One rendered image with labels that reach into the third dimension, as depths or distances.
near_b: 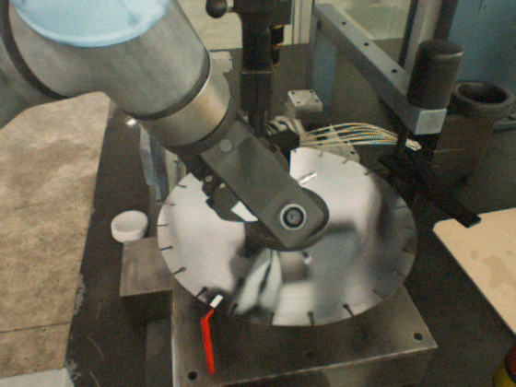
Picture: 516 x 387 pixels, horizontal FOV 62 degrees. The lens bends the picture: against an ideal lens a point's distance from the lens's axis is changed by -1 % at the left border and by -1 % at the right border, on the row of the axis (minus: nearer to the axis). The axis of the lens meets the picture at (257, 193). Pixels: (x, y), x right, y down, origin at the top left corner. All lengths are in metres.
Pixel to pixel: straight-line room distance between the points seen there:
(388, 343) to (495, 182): 0.59
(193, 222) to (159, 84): 0.31
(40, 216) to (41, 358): 0.76
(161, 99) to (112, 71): 0.04
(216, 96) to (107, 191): 0.68
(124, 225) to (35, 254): 1.20
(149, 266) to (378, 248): 0.35
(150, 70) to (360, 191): 0.41
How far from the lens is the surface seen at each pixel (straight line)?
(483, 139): 0.97
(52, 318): 1.77
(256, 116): 0.54
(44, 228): 2.14
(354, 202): 0.60
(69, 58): 0.27
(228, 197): 0.42
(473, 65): 1.18
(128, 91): 0.28
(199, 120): 0.31
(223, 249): 0.52
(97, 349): 0.71
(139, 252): 0.72
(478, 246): 0.89
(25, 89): 0.31
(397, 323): 0.60
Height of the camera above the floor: 1.33
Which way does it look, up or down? 39 degrees down
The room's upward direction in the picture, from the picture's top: straight up
